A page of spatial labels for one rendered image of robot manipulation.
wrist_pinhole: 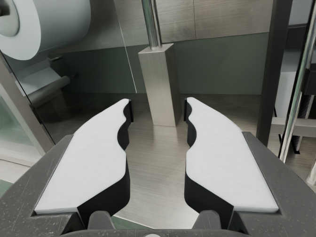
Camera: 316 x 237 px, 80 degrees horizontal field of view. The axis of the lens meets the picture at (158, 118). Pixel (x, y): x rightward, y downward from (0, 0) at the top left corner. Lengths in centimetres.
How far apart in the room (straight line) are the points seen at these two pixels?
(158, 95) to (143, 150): 19
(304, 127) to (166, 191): 32
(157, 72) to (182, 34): 27
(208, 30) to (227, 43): 9
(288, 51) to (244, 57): 45
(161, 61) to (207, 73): 31
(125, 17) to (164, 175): 67
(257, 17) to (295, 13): 43
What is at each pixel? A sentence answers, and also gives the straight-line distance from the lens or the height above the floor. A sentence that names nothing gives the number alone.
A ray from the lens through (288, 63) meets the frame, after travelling 39.
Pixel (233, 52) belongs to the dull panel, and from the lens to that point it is 82.
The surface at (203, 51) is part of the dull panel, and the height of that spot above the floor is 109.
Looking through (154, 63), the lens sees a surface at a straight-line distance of 60.
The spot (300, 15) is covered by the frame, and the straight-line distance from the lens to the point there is 37.
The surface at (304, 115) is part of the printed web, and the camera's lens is 57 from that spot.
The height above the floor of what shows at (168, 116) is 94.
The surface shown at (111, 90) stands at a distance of 84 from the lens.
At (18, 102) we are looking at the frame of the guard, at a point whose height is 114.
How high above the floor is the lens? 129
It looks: 31 degrees down
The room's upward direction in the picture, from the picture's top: 11 degrees counter-clockwise
